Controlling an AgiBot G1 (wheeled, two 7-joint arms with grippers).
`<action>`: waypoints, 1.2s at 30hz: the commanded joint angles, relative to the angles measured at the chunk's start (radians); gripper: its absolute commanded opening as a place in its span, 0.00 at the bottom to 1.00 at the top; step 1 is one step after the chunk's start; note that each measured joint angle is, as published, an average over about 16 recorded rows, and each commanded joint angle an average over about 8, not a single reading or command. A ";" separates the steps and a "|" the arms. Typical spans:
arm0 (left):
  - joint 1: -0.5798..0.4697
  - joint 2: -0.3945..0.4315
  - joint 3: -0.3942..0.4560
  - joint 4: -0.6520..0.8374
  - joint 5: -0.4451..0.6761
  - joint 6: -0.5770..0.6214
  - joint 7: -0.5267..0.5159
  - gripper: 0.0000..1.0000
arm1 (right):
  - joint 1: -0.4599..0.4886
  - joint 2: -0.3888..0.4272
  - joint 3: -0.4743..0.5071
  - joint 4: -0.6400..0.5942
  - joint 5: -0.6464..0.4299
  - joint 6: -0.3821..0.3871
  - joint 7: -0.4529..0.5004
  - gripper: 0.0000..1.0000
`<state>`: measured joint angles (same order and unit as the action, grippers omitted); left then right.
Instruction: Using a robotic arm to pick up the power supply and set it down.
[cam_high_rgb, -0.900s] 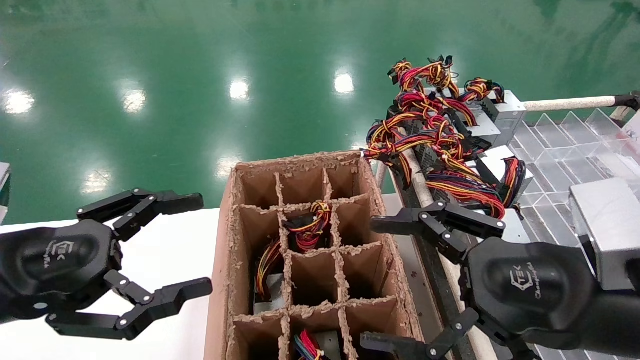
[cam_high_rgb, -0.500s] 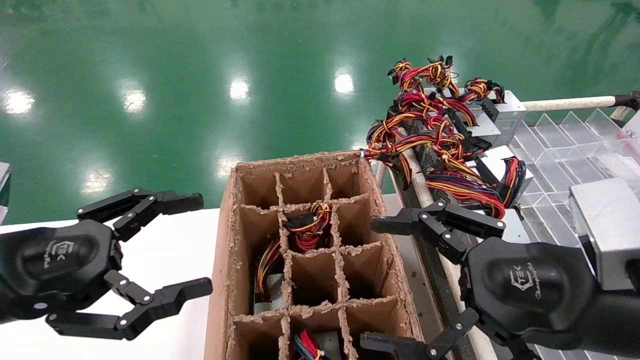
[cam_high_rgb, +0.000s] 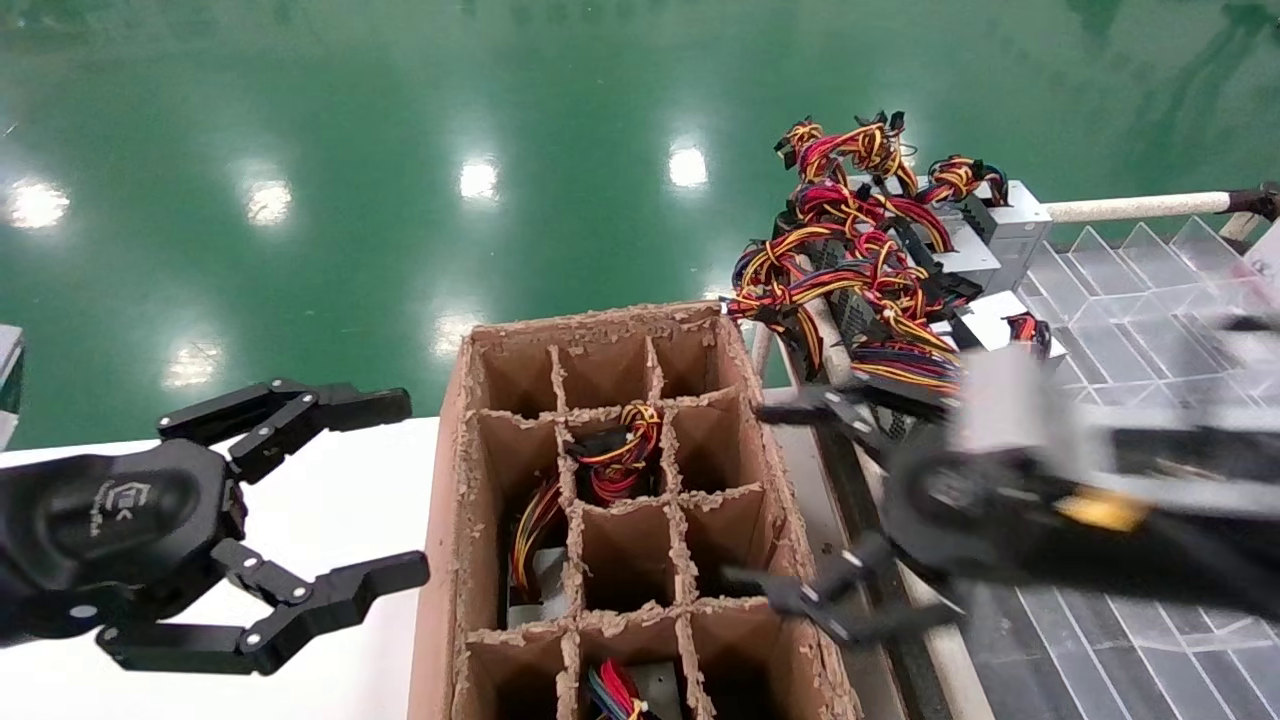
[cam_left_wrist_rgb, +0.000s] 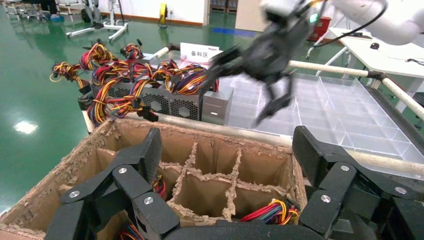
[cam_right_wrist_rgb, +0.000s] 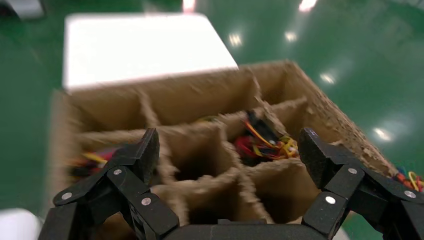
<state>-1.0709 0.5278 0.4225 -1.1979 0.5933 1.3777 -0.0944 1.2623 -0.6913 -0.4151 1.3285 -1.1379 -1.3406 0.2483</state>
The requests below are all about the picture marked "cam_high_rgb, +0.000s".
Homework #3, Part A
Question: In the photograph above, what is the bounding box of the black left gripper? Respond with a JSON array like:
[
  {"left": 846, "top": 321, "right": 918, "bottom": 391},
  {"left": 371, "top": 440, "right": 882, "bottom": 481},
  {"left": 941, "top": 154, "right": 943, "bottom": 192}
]
[{"left": 0, "top": 378, "right": 432, "bottom": 677}]

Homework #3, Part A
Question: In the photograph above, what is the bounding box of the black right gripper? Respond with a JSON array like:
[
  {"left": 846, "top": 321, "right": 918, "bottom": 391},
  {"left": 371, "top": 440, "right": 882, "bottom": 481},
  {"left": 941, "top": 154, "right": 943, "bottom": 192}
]
[{"left": 722, "top": 385, "right": 1280, "bottom": 648}]

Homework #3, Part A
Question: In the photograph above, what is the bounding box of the silver power supply with wires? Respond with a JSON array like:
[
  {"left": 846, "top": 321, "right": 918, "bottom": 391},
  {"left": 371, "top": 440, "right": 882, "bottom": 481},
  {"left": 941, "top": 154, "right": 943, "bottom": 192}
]
[
  {"left": 585, "top": 658, "right": 687, "bottom": 720},
  {"left": 568, "top": 402, "right": 665, "bottom": 506},
  {"left": 505, "top": 478, "right": 573, "bottom": 629}
]

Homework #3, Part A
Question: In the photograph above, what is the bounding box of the brown cardboard divider box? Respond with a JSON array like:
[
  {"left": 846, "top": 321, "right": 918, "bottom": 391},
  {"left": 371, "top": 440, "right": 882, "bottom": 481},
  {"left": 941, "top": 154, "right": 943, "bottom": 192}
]
[{"left": 408, "top": 300, "right": 863, "bottom": 720}]

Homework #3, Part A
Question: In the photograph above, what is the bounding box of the white conveyor side tube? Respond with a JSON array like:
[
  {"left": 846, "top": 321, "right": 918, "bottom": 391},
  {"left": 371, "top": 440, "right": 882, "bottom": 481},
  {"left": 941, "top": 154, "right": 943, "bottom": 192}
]
[{"left": 795, "top": 295, "right": 999, "bottom": 720}]

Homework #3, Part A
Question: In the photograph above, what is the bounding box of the silver power supply casing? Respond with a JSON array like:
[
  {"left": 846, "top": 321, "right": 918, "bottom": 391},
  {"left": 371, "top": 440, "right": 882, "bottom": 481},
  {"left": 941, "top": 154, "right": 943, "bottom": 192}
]
[
  {"left": 930, "top": 245, "right": 1003, "bottom": 298},
  {"left": 940, "top": 290, "right": 1053, "bottom": 353},
  {"left": 960, "top": 178, "right": 1053, "bottom": 253}
]

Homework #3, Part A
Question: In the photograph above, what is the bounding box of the clear plastic divider tray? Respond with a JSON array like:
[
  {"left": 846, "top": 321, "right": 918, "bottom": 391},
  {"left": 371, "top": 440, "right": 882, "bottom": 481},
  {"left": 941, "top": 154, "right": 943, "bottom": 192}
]
[{"left": 1015, "top": 215, "right": 1280, "bottom": 720}]

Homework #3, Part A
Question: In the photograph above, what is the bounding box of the white foam padded bar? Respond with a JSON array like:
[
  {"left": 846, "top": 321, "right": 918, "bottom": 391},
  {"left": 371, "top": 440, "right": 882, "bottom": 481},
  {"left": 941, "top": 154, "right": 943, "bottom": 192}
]
[{"left": 1045, "top": 190, "right": 1236, "bottom": 224}]

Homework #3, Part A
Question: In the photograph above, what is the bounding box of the black conveyor frame strip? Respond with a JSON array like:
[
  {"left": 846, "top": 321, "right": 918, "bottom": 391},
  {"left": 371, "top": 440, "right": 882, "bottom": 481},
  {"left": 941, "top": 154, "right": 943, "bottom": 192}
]
[{"left": 790, "top": 380, "right": 956, "bottom": 720}]

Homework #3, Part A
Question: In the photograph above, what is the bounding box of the red yellow wire bundle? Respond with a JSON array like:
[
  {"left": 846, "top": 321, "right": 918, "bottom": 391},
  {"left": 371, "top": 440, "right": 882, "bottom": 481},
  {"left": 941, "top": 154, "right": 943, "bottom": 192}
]
[
  {"left": 775, "top": 110, "right": 919, "bottom": 196},
  {"left": 918, "top": 155, "right": 1009, "bottom": 208},
  {"left": 850, "top": 312, "right": 1053, "bottom": 401},
  {"left": 730, "top": 185, "right": 986, "bottom": 376}
]

